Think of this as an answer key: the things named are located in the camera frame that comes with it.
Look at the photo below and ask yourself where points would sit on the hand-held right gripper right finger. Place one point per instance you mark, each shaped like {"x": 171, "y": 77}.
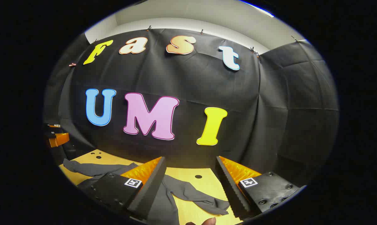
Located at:
{"x": 230, "y": 190}

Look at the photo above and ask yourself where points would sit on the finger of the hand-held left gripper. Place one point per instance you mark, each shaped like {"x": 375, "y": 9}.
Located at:
{"x": 59, "y": 139}

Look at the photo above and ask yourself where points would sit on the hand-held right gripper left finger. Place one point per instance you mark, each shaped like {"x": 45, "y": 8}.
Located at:
{"x": 151, "y": 190}

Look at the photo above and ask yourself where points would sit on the dark grey collared shirt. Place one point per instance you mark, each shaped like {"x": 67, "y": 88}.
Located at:
{"x": 188, "y": 190}

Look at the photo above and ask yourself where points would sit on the black backdrop cloth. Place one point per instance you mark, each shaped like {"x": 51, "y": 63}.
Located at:
{"x": 269, "y": 109}

